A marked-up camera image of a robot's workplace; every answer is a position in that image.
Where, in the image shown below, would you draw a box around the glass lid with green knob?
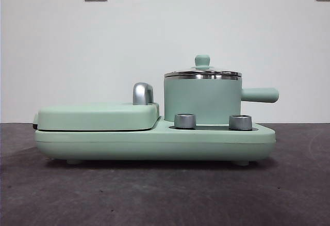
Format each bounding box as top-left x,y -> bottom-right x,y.
164,54 -> 242,78

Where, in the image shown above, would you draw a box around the chrome griddle cover handle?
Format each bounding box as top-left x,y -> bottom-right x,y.
132,82 -> 155,105

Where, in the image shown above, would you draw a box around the mint green pot with handle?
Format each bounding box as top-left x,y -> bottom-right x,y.
163,72 -> 279,123

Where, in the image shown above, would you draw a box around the mint green breakfast machine base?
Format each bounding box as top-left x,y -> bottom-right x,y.
35,116 -> 276,165

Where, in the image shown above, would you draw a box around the silver control knob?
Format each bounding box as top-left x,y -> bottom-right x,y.
228,114 -> 253,131
174,113 -> 197,128

